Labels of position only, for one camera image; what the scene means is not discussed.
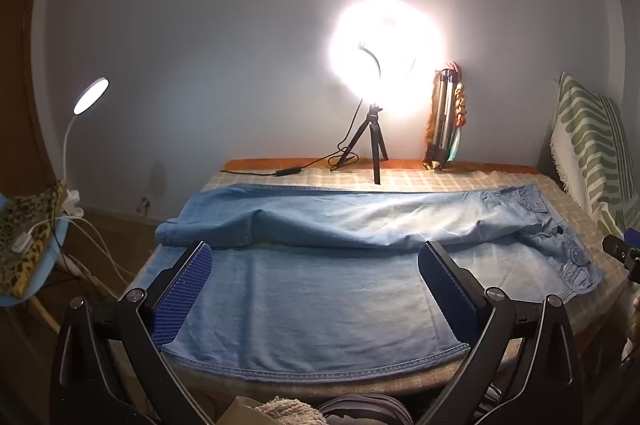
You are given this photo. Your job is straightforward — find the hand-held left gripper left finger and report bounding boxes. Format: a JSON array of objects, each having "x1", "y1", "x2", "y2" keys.
[{"x1": 50, "y1": 241, "x2": 216, "y2": 425}]

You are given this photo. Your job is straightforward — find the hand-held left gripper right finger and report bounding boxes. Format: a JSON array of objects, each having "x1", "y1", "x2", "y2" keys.
[{"x1": 417, "y1": 240, "x2": 586, "y2": 425}]

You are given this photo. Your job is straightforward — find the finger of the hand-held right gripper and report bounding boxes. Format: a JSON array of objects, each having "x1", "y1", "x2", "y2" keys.
[{"x1": 602, "y1": 229, "x2": 640, "y2": 283}]

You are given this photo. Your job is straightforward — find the blue denim pants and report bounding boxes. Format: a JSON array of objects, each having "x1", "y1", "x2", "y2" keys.
[{"x1": 155, "y1": 183, "x2": 606, "y2": 381}]

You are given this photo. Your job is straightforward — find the beige checked blanket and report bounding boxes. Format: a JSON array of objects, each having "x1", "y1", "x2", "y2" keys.
[{"x1": 117, "y1": 167, "x2": 631, "y2": 401}]

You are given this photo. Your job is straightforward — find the green striped pillow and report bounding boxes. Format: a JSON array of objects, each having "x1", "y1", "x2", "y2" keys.
[{"x1": 550, "y1": 72, "x2": 636, "y2": 236}]

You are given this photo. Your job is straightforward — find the light blue table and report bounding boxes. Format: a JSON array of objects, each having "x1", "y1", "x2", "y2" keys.
[{"x1": 0, "y1": 192, "x2": 73, "y2": 336}]

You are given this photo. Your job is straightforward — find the grey garment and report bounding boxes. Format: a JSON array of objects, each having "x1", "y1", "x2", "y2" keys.
[{"x1": 317, "y1": 394, "x2": 416, "y2": 425}]

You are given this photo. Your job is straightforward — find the cream knit cloth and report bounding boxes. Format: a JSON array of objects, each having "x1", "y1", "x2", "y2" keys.
[{"x1": 260, "y1": 397, "x2": 326, "y2": 425}]

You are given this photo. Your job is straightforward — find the black mini tripod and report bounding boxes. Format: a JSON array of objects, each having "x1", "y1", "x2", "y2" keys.
[{"x1": 332, "y1": 104, "x2": 391, "y2": 186}]

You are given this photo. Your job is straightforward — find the leopard print cloth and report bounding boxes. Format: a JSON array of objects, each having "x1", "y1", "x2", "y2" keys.
[{"x1": 0, "y1": 180, "x2": 71, "y2": 298}]

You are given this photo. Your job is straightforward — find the folded metal stand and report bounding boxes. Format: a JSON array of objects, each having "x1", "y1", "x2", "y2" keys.
[{"x1": 424, "y1": 67, "x2": 461, "y2": 170}]

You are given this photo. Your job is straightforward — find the white desk lamp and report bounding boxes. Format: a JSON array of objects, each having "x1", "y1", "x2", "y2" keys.
[{"x1": 60, "y1": 77, "x2": 111, "y2": 206}]

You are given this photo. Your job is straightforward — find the wooden door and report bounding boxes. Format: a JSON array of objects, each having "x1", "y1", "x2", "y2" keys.
[{"x1": 0, "y1": 0, "x2": 66, "y2": 206}]

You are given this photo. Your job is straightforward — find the white cable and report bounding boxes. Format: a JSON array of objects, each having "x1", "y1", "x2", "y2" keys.
[{"x1": 55, "y1": 215, "x2": 133, "y2": 291}]

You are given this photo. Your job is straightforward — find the black ring light cable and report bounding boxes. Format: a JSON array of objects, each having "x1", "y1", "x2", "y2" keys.
[{"x1": 220, "y1": 97, "x2": 366, "y2": 178}]

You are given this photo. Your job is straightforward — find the bright ring light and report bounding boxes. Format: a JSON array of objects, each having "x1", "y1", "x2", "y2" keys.
[{"x1": 327, "y1": 0, "x2": 446, "y2": 118}]

